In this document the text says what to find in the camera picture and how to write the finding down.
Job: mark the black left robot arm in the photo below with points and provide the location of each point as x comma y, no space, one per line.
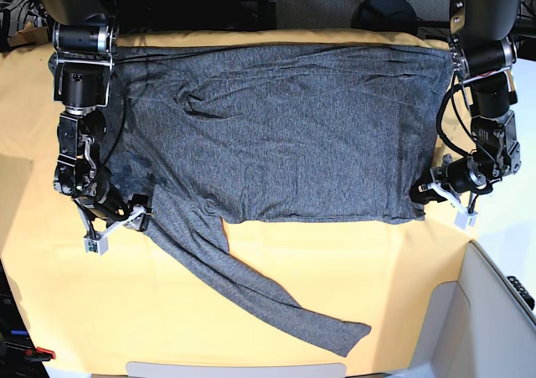
483,54

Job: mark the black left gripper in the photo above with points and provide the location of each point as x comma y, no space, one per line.
475,173

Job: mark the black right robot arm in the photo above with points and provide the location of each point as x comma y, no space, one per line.
84,39

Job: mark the black round chair base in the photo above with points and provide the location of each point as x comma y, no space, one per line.
385,16

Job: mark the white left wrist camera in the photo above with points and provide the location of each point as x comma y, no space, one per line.
464,215

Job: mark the grey long-sleeve T-shirt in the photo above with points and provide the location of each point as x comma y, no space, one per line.
274,133

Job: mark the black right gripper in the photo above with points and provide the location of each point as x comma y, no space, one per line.
103,201

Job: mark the red black clamp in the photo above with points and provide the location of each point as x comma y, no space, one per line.
39,355

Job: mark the yellow table cloth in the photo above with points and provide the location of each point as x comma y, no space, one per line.
97,313

